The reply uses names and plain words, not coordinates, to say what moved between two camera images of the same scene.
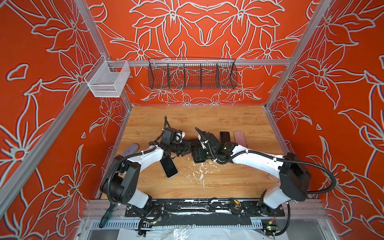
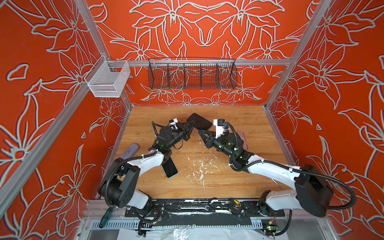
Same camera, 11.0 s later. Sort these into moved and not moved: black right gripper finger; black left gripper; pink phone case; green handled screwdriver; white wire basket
Moved: black left gripper
Not moved: black right gripper finger; white wire basket; pink phone case; green handled screwdriver
